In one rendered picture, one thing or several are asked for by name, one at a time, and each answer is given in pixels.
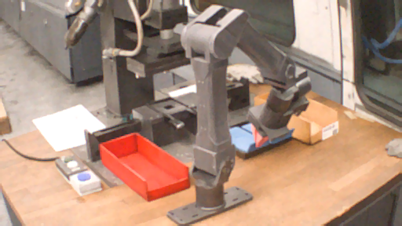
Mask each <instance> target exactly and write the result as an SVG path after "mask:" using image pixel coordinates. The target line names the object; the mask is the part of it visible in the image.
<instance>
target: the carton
mask: <svg viewBox="0 0 402 226"><path fill-rule="evenodd" d="M268 95H269V92H268V93H264V94H262V95H259V96H256V97H254V106H255V107H256V106H258V105H261V104H264V103H265V101H266V99H267V97H268ZM307 99H308V100H309V106H308V107H307V109H306V111H305V112H302V113H301V114H300V115H299V116H298V117H296V116H295V115H292V117H291V119H290V121H289V122H288V124H287V128H288V129H292V128H294V132H293V134H292V137H293V138H294V139H297V140H299V141H301V142H302V143H304V144H306V145H308V146H312V145H313V144H315V143H316V142H319V141H321V140H324V139H326V138H328V137H330V136H332V135H334V134H336V133H338V121H337V118H338V111H336V110H335V109H332V108H329V107H328V106H326V105H324V104H321V103H319V102H317V101H314V100H312V99H309V98H308V97H307Z"/></svg>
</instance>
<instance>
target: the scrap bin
mask: <svg viewBox="0 0 402 226"><path fill-rule="evenodd" d="M99 148H100V156H101V158H102V164H103V165H104V166H105V167H106V168H107V169H108V170H109V171H110V172H112V173H113V174H114V175H116V176H117V177H118V178H119V179H120V180H121V181H123V182H124V183H125V184H127V185H128V186H129V187H130V188H132V189H133V190H134V191H135V192H136V193H137V194H139V195H140V196H141V197H142V198H144V199H145V200H146V201H148V202H153V201H155V200H156V199H160V198H164V197H167V196H168V195H172V194H174V193H176V192H180V191H184V190H186V189H189V188H191V182H189V171H188V166H187V165H185V164H184V163H183V162H181V161H179V160H178V159H176V158H174V157H172V156H171V155H170V154H169V153H167V152H166V151H164V150H163V149H161V148H159V147H157V146H155V145H154V144H152V143H151V142H149V141H148V140H147V139H146V138H144V137H143V136H141V135H140V134H138V133H132V134H130V135H127V136H124V137H121V138H119V139H116V140H110V141H107V142H104V143H103V144H99Z"/></svg>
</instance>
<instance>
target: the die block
mask: <svg viewBox="0 0 402 226"><path fill-rule="evenodd" d="M133 117H134V118H139V119H140V120H141V125H142V129H141V132H139V133H138V134H140V135H141V136H143V137H144V138H146V139H147V140H148V141H149V142H151V143H152V144H154V145H155V146H157V147H159V148H161V147H162V146H165V145H168V144H172V143H173V131H172V127H171V126H169V125H167V124H166V123H165V119H163V120H160V122H155V123H152V124H149V123H148V122H147V121H145V120H144V119H142V118H141V117H139V116H137V115H135V114H133ZM173 117H174V118H176V119H178V121H180V122H183V123H184V124H185V126H184V127H182V128H183V129H186V130H187V131H189V132H190V133H192V134H193V135H195V136H196V135H197V133H198V119H197V118H195V117H192V116H191V115H189V113H188V112H186V113H184V114H181V115H175V116H173Z"/></svg>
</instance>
